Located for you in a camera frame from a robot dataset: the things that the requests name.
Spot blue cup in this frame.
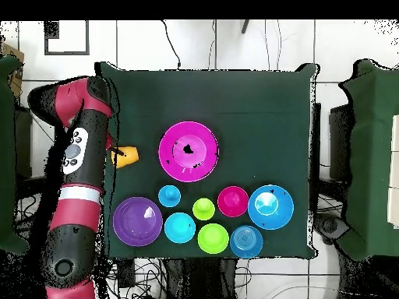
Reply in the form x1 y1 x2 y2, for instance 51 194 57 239
157 185 182 209

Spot green cup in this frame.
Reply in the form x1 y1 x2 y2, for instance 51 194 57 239
192 197 217 221

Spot dark grey machine base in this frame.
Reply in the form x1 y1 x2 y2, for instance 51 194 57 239
314 213 349 242

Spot small cyan bowl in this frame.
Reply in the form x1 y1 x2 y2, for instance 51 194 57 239
164 212 196 244

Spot large pink bowl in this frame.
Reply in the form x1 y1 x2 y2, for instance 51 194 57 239
157 120 220 184

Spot orange cup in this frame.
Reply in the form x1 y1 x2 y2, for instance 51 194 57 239
110 145 139 170

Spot small red bowl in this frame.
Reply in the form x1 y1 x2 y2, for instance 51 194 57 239
217 185 249 218

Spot small green bowl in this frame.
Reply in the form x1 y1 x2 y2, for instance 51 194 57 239
196 223 230 255

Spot black floor marker frame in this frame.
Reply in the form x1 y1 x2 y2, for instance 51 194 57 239
44 20 90 56

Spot black floor cable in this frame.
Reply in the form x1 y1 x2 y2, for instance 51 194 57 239
161 19 182 70

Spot dark green tablecloth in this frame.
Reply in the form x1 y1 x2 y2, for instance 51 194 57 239
94 61 319 260

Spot black metal frame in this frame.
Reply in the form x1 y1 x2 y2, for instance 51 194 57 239
328 104 355 181
14 105 51 203

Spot small blue bowl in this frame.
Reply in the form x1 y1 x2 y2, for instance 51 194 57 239
229 224 264 260

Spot black pedestal column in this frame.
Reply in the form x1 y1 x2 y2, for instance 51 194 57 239
161 258 238 299

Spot large blue bowl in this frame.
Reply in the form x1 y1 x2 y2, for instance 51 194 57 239
247 184 295 230

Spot green cloth side table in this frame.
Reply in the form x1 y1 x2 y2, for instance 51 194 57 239
0 55 30 255
338 58 399 262

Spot cardboard box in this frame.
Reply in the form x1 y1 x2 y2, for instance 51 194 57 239
0 43 25 98

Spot tangle of floor cables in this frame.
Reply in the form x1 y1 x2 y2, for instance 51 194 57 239
13 192 163 299

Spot large purple bowl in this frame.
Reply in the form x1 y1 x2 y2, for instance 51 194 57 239
112 196 164 248

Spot white stacked boxes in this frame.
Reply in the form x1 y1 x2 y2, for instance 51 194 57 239
387 114 399 230

